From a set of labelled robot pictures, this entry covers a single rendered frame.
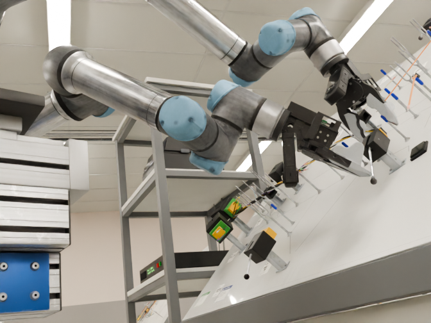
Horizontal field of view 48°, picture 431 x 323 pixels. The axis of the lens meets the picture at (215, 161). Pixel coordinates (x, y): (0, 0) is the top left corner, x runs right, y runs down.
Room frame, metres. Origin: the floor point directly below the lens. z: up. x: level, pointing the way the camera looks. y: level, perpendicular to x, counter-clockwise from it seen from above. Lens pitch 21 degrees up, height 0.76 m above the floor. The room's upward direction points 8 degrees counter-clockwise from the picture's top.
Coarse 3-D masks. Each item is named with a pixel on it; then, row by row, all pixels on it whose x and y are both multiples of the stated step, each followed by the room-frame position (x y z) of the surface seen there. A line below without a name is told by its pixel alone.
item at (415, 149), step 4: (420, 144) 0.96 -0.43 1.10; (424, 144) 0.95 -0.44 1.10; (412, 148) 0.98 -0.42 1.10; (416, 148) 0.96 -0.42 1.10; (420, 148) 0.94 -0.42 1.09; (424, 148) 0.94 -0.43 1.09; (412, 152) 0.96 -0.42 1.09; (416, 152) 0.95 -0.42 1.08; (420, 152) 0.94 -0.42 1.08; (424, 152) 0.94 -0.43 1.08; (412, 156) 0.96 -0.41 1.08; (416, 156) 0.95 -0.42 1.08; (412, 160) 0.96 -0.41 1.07
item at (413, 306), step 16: (384, 304) 0.91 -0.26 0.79; (400, 304) 0.87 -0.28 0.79; (416, 304) 0.84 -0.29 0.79; (304, 320) 1.13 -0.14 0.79; (320, 320) 1.08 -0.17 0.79; (336, 320) 1.03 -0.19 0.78; (352, 320) 0.99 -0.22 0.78; (368, 320) 0.95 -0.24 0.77; (384, 320) 0.92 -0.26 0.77; (400, 320) 0.88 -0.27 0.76; (416, 320) 0.85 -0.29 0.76
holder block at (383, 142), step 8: (376, 128) 0.98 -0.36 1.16; (368, 136) 0.99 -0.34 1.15; (376, 136) 0.96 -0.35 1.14; (384, 136) 0.98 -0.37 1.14; (368, 144) 0.96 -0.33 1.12; (376, 144) 0.95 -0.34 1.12; (384, 144) 0.97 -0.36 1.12; (368, 152) 0.97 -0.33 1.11; (376, 152) 0.97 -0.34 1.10; (384, 152) 0.96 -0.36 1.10
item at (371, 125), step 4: (360, 112) 1.24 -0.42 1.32; (364, 112) 1.24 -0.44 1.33; (360, 116) 1.23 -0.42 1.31; (364, 116) 1.26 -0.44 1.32; (368, 116) 1.24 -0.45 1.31; (364, 120) 1.25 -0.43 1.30; (368, 120) 1.24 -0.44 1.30; (368, 124) 1.28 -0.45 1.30; (372, 124) 1.27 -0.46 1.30; (380, 124) 1.27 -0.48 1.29; (368, 128) 1.27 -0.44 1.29; (372, 128) 1.28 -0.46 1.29
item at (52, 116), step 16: (48, 96) 1.03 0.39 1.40; (64, 96) 0.98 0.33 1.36; (80, 96) 0.98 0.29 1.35; (48, 112) 1.04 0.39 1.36; (64, 112) 1.03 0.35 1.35; (80, 112) 1.04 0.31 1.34; (96, 112) 1.06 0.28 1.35; (112, 112) 1.08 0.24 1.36; (32, 128) 1.07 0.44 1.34; (48, 128) 1.09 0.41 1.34
